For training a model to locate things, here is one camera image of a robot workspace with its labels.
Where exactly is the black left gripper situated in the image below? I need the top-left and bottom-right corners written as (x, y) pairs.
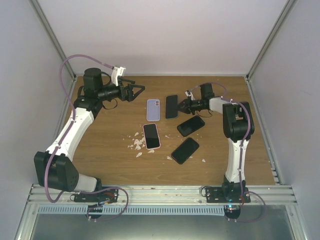
top-left (98, 77), bottom-right (145, 102)

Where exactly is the lavender phone case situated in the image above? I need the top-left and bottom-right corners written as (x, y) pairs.
top-left (146, 99), bottom-right (161, 122)

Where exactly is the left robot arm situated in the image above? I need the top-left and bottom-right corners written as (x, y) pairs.
top-left (34, 67), bottom-right (145, 202)

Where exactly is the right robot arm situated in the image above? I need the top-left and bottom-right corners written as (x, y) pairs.
top-left (177, 82), bottom-right (255, 203)

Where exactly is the black phone upper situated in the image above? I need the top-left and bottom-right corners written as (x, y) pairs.
top-left (177, 115), bottom-right (205, 137)

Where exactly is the black phone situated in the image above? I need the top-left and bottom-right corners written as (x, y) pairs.
top-left (177, 115), bottom-right (205, 137)
top-left (171, 137), bottom-right (200, 165)

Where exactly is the black phone lower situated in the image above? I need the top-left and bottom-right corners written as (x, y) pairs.
top-left (171, 137), bottom-right (200, 165)

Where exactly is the phone in pink case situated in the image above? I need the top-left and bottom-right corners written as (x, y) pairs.
top-left (142, 123), bottom-right (161, 150)

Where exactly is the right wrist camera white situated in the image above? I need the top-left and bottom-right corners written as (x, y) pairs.
top-left (185, 90), bottom-right (195, 100)

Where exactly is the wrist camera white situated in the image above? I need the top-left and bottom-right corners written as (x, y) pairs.
top-left (111, 66), bottom-right (126, 86)
top-left (185, 90), bottom-right (195, 100)

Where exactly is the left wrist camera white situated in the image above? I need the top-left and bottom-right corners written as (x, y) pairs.
top-left (111, 66), bottom-right (126, 86)

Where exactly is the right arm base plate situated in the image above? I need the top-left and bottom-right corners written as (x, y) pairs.
top-left (199, 184), bottom-right (251, 221)

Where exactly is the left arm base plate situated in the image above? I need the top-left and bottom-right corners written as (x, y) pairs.
top-left (69, 186), bottom-right (120, 222)

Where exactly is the grey slotted cable duct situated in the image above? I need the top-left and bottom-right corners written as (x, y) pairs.
top-left (38, 204), bottom-right (225, 216)

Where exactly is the aluminium rail frame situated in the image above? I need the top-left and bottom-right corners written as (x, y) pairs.
top-left (15, 185), bottom-right (308, 240)

